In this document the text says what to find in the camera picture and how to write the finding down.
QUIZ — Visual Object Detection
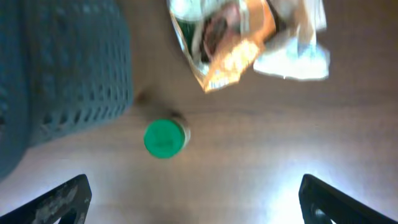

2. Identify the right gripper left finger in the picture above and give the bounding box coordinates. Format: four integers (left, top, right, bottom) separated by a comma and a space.
1, 174, 92, 224

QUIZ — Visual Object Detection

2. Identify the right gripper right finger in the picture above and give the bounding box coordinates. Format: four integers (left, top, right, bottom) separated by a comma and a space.
298, 174, 397, 224

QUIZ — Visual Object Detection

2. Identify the green-lid jar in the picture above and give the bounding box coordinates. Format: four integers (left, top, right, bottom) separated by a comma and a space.
143, 118, 191, 159

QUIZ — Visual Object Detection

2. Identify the white beige pouch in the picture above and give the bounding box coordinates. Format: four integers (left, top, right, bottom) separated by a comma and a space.
253, 0, 331, 82

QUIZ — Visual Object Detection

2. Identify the orange snack bag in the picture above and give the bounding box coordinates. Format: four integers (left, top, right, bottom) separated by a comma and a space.
167, 0, 277, 93

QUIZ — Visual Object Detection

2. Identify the grey plastic basket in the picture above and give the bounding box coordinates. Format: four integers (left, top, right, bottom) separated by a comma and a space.
1, 0, 133, 179

